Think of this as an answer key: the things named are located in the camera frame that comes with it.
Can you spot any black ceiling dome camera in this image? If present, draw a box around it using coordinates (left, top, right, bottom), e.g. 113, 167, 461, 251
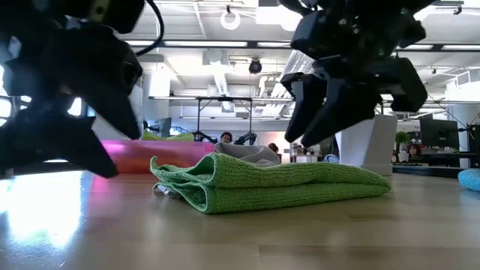
247, 58, 263, 75

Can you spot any small potted plant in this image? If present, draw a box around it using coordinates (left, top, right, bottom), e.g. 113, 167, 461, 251
395, 130, 412, 164

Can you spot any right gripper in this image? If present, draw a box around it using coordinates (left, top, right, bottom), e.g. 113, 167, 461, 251
280, 7, 427, 149

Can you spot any black standing desk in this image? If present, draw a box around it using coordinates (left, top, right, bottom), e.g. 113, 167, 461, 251
148, 95, 296, 146

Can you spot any black computer monitor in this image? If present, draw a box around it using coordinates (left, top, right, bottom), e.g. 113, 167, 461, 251
419, 118, 461, 152

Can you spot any ring ceiling lamp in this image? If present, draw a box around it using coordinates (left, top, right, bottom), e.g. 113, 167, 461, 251
220, 10, 242, 32

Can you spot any grey microfiber towel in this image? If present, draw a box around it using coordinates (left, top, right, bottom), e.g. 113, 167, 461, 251
214, 141, 282, 168

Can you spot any pink plastic bin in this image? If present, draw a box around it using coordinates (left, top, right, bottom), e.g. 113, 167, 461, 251
100, 139, 215, 175

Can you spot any teal microfiber towel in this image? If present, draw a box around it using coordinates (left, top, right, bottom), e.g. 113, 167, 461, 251
457, 168, 480, 194

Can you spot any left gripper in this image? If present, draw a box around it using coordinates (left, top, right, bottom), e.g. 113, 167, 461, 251
0, 25, 144, 179

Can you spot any white faceted planter pot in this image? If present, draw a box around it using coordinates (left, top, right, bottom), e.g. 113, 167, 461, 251
334, 113, 399, 177

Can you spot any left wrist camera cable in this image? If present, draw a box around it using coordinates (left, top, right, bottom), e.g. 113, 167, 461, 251
134, 0, 167, 58

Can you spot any green woven microfiber towel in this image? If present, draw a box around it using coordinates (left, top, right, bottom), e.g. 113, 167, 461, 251
149, 151, 392, 215

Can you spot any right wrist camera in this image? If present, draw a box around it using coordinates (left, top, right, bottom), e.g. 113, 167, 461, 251
377, 57, 429, 113

